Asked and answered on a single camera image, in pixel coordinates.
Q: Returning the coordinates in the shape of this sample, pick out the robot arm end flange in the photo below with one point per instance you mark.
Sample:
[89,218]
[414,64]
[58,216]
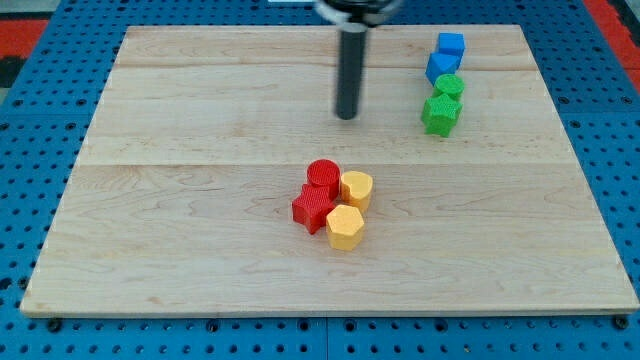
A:
[368,13]

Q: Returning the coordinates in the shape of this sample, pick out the red star block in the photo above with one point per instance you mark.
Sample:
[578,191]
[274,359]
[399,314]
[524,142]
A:
[311,207]

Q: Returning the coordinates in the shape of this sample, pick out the yellow heart block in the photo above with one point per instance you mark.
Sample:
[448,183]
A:
[356,188]

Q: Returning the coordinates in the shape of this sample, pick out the green star block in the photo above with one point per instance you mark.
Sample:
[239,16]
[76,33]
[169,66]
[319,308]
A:
[440,115]

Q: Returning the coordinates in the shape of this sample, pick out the red cylinder block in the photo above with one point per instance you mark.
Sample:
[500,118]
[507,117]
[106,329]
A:
[324,173]

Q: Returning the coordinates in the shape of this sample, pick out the yellow hexagon block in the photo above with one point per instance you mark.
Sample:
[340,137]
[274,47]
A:
[345,227]

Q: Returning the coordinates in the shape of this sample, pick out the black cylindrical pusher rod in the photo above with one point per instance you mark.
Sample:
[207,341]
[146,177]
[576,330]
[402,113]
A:
[352,46]

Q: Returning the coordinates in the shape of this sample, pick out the wooden board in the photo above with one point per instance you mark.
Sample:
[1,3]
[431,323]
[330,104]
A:
[179,204]

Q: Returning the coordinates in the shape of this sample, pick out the green cylinder block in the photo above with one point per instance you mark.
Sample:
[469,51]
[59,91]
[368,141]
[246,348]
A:
[450,85]

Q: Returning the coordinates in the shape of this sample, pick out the blue pentagon block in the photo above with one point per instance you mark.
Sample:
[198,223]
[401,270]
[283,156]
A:
[440,64]

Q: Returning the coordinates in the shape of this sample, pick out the blue cube block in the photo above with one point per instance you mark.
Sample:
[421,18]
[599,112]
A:
[451,44]

